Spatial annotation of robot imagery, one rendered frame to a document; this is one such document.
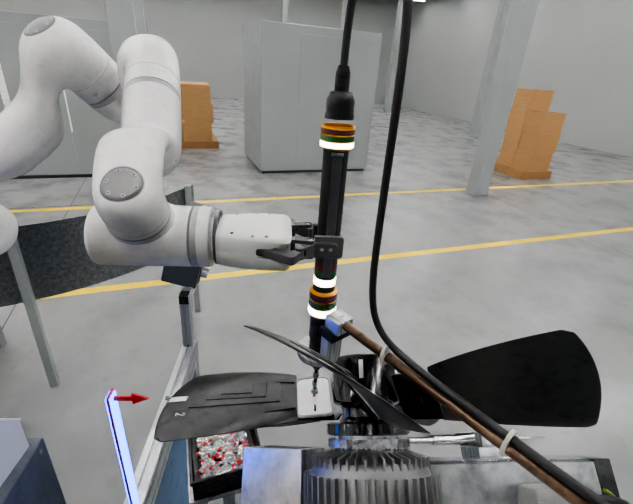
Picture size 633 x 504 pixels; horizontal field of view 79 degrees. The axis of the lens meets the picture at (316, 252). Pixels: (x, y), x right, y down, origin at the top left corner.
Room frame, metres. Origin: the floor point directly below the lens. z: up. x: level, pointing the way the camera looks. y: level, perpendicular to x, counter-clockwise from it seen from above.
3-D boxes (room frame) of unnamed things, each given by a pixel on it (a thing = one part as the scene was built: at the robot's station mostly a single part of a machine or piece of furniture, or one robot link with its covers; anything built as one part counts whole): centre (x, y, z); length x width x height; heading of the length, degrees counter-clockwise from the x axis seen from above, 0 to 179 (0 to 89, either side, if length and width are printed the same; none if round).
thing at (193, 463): (0.65, 0.20, 0.85); 0.22 x 0.17 x 0.07; 21
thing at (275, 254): (0.46, 0.05, 1.49); 0.08 x 0.06 x 0.01; 36
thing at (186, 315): (0.99, 0.40, 0.96); 0.03 x 0.03 x 0.20; 6
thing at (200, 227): (0.49, 0.15, 1.49); 0.09 x 0.03 x 0.08; 6
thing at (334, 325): (0.50, -0.02, 1.33); 0.09 x 0.07 x 0.10; 41
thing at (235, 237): (0.49, 0.09, 1.49); 0.11 x 0.10 x 0.07; 96
